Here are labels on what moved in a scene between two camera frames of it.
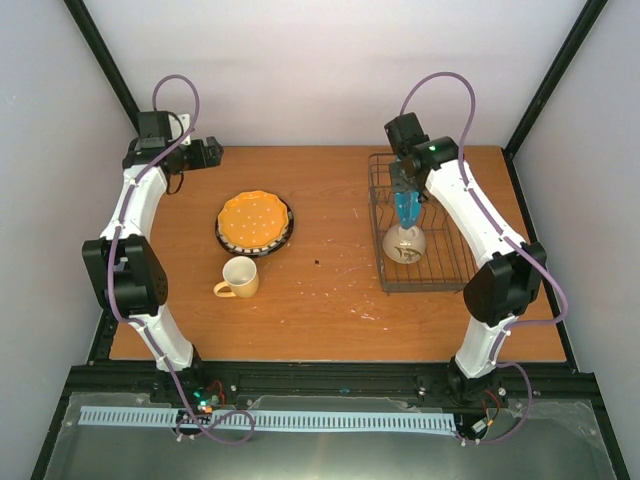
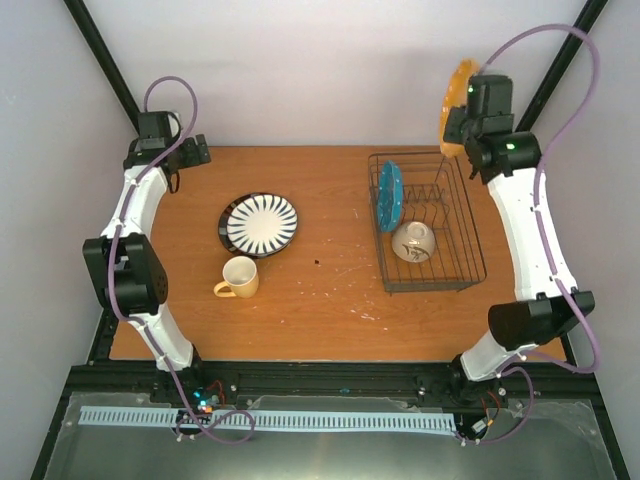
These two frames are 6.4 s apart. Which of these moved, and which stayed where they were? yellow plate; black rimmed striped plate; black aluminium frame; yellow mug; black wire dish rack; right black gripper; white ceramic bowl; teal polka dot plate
Moved: white ceramic bowl; yellow plate; teal polka dot plate; right black gripper; black rimmed striped plate
Stayed: black aluminium frame; yellow mug; black wire dish rack
